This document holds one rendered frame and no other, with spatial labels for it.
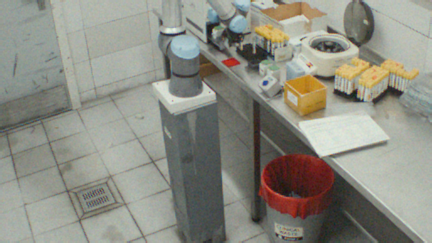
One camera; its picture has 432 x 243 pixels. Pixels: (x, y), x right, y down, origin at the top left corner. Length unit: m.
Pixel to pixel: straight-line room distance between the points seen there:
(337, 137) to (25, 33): 2.46
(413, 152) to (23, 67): 2.80
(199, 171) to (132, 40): 1.88
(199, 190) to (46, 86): 1.85
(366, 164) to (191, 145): 0.80
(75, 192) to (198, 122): 1.26
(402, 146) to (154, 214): 1.54
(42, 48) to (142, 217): 1.52
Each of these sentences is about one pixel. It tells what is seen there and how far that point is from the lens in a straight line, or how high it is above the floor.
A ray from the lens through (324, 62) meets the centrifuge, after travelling 2.30.
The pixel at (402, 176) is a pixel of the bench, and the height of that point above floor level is 0.87.
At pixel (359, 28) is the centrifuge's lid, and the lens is 2.52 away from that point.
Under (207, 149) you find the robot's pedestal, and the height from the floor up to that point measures 0.64.
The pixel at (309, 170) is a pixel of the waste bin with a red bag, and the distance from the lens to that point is 2.58.
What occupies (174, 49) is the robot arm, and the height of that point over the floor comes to 1.12.
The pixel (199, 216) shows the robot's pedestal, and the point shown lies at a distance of 2.52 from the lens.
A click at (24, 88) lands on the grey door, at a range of 3.86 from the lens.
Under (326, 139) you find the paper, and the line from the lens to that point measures 1.92.
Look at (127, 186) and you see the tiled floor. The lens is 3.15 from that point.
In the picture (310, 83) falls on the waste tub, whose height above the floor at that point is 0.94.
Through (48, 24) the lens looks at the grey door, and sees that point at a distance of 3.71.
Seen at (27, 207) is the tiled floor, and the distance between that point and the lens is 3.22.
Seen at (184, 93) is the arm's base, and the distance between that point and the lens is 2.13.
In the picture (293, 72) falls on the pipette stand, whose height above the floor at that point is 0.96.
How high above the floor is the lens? 2.01
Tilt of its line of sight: 34 degrees down
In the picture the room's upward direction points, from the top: 4 degrees counter-clockwise
